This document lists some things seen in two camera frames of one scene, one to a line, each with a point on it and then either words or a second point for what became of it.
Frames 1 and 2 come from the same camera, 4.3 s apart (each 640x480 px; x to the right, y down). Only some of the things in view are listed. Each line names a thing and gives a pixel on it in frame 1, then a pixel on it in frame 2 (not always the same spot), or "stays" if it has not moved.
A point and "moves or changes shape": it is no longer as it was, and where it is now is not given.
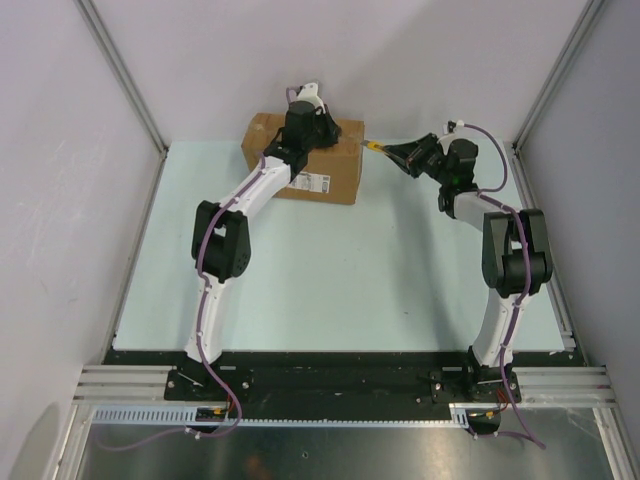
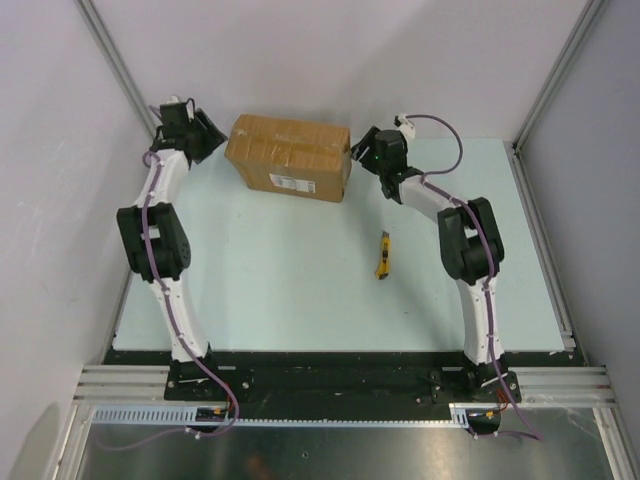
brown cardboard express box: x=330 y=173 moves or changes shape
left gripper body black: x=321 y=135 -> x=195 y=131
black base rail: x=337 y=386 stays
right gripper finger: x=405 y=163 -> x=363 y=154
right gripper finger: x=409 y=147 -> x=366 y=141
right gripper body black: x=431 y=162 -> x=380 y=165
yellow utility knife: x=374 y=144 moves or changes shape
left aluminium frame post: x=122 y=72 stays
